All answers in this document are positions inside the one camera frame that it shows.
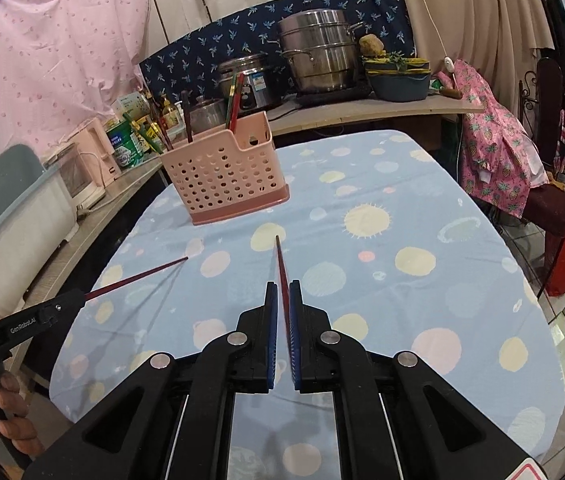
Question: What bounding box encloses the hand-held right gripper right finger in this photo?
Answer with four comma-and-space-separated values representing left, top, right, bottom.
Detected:
289, 280, 538, 480

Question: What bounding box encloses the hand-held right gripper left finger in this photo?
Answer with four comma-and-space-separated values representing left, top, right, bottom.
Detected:
22, 281, 279, 480

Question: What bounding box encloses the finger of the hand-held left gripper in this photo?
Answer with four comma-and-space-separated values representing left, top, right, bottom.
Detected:
42, 305, 71, 332
55, 290, 88, 314

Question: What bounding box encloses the pink perforated plastic basket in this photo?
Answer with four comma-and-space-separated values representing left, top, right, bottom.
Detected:
160, 111, 291, 226

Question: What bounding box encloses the person's left hand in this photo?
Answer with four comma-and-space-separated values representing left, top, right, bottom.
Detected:
0, 372, 46, 458

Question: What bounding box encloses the storage box teal lid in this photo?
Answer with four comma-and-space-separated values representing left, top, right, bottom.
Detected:
0, 144, 80, 319

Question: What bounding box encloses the white toaster oven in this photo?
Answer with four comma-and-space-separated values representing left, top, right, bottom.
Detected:
45, 145, 108, 209

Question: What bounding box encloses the pink electric appliance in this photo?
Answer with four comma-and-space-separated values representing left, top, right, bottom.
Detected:
70, 119, 122, 188

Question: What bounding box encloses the green white can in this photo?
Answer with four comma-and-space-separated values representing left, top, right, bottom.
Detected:
106, 120, 146, 169

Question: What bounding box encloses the white green carton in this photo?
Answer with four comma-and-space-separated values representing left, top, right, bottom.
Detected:
112, 92, 151, 122

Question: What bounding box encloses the dark sauce bottle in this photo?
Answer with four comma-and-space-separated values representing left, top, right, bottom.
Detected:
143, 91, 162, 133

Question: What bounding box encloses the yellow labelled bottle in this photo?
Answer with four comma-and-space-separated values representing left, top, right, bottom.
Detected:
160, 96, 186, 131

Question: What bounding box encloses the small steel pot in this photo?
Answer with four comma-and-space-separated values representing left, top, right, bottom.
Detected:
190, 95, 228, 134

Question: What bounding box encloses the pink dotted curtain cloth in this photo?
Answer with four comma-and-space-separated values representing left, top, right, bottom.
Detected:
0, 0, 156, 171

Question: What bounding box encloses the black induction cooker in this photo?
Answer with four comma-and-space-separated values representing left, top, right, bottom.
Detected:
293, 84, 374, 107

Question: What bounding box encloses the steel rice cooker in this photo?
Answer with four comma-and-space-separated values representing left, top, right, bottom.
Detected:
215, 52, 283, 111

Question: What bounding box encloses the blue basin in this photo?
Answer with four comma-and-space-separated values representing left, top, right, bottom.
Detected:
367, 72, 432, 103

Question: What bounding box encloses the pink pineapple-print garment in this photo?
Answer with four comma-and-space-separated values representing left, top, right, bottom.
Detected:
450, 59, 546, 219

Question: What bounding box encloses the large steel steamer pot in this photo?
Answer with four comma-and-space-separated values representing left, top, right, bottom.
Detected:
277, 9, 363, 92

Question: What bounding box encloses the brown loofah sponge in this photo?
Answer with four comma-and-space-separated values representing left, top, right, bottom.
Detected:
359, 34, 386, 59

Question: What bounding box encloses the navy leaf-print cloth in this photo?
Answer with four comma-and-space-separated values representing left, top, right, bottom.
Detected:
140, 0, 416, 106

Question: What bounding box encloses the dark metal chair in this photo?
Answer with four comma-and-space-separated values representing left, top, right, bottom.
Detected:
517, 57, 565, 281

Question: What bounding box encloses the beige curtain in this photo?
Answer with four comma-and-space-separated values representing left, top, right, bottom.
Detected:
393, 0, 551, 128

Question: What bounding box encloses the white cord with switch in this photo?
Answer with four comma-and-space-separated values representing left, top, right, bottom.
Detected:
403, 0, 459, 92

